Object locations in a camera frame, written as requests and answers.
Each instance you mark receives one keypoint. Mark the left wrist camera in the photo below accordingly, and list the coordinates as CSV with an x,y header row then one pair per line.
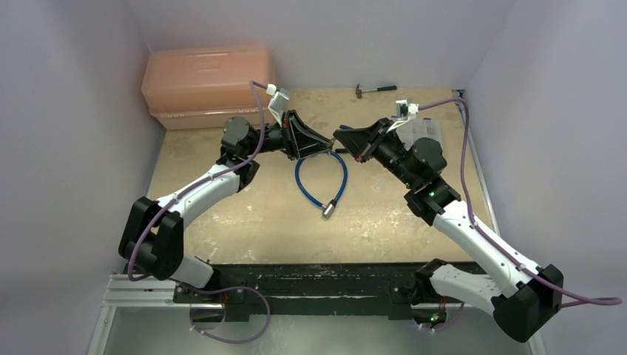
x,y
279,99

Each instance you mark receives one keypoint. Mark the aluminium frame rail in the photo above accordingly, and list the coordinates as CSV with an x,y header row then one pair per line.
x,y
145,293

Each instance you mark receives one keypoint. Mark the blue handled pliers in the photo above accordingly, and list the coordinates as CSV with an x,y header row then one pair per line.
x,y
343,128

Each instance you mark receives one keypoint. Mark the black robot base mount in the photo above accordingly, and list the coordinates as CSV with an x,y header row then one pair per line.
x,y
392,290

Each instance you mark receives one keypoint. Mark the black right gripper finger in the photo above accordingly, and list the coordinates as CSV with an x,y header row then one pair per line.
x,y
358,146
371,132

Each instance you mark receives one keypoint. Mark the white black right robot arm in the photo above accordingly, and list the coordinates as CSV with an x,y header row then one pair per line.
x,y
512,288

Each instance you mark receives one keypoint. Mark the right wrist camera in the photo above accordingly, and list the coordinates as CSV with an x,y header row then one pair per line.
x,y
406,111

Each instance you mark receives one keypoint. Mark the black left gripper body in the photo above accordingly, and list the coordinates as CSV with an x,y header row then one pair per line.
x,y
288,140

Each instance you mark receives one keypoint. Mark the blue cable lock loop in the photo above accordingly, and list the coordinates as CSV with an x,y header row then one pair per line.
x,y
329,208

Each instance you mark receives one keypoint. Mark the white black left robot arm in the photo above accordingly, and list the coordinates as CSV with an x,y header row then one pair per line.
x,y
153,239

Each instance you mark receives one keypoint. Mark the orange plastic toolbox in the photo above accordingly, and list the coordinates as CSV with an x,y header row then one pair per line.
x,y
204,87

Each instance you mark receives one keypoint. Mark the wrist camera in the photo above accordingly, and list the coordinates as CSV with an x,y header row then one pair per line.
x,y
406,111
279,99

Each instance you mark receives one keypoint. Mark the small black handled hammer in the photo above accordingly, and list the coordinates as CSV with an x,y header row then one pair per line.
x,y
359,91

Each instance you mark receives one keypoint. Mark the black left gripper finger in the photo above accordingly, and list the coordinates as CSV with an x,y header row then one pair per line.
x,y
304,134
309,149

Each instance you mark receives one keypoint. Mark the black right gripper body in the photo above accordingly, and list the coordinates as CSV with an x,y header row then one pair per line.
x,y
375,143

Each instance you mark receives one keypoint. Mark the clear plastic screw organizer box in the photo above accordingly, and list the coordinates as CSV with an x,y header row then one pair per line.
x,y
419,128

